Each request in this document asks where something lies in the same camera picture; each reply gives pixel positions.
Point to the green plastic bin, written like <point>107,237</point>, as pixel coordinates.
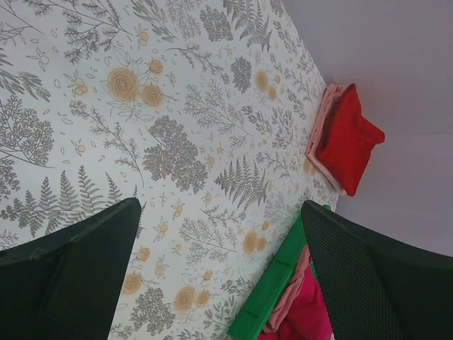
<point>252,317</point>

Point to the magenta t-shirt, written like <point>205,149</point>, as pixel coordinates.
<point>307,317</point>

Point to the folded red t-shirt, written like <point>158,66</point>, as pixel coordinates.
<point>347,140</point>

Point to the folded pink t-shirt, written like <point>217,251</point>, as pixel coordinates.
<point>331,94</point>

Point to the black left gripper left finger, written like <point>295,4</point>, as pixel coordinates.
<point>66,285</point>

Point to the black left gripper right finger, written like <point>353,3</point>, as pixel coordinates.
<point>375,287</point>

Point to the floral patterned tablecloth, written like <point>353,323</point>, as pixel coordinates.
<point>200,109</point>

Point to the dusty pink crumpled t-shirt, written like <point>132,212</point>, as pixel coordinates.
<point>292,291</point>

